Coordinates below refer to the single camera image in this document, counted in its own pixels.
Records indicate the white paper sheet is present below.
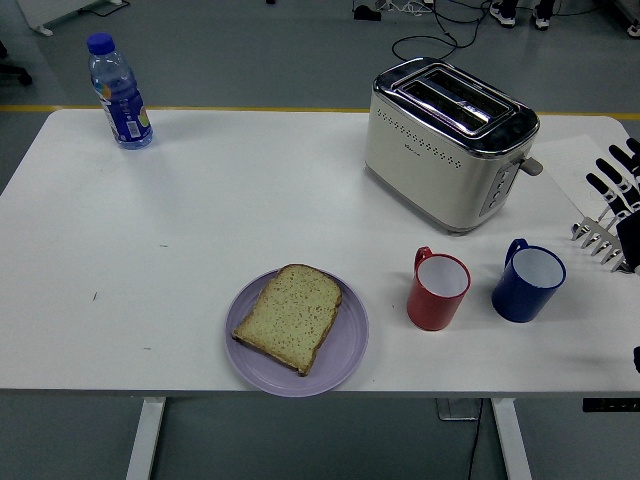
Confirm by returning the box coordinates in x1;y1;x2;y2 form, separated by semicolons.
532;132;632;216

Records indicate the white table leg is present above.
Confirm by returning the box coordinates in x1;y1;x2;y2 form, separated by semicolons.
124;397;167;480
489;398;534;480

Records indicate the blue labelled water bottle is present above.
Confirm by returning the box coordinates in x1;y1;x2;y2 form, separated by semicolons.
86;32;155;152

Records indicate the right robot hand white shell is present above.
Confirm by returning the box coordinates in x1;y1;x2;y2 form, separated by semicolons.
585;138;640;276

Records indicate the white furniture base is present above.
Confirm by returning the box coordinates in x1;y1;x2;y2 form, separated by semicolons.
17;0;130;37

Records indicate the person's shoe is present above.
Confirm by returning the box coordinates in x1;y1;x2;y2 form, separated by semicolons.
488;0;519;29
531;0;556;31

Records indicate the purple plate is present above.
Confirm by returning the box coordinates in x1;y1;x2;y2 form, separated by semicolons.
224;267;371;399

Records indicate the metal toast rack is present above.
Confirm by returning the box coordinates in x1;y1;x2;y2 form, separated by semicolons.
570;204;632;274

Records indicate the white floor cable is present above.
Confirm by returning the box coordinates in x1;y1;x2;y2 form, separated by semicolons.
377;0;437;16

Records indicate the grey toaster lever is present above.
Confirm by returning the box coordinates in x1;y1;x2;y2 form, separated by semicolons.
517;154;545;178

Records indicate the black power adapter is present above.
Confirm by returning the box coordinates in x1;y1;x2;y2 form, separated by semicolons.
352;2;384;22

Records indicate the cream and chrome toaster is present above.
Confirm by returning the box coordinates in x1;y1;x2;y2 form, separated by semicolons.
363;56;541;236

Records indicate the red mug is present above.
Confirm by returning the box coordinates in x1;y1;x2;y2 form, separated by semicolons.
406;245;472;332

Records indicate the black floor cable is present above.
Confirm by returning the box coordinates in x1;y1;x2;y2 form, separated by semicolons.
391;0;501;63

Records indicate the black under-table cable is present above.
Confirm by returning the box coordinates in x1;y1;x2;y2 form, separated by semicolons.
466;399;484;480

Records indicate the slice of toast bread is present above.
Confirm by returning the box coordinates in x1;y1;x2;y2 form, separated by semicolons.
231;263;345;378

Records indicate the blue mug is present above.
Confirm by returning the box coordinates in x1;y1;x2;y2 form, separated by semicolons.
491;238;568;323

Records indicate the black office chair base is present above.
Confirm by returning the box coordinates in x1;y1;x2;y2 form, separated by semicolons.
0;39;34;87

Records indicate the grey under-table box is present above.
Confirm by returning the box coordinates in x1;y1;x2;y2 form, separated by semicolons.
434;398;484;422

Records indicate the black table control panel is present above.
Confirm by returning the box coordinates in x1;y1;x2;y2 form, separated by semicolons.
582;398;640;414

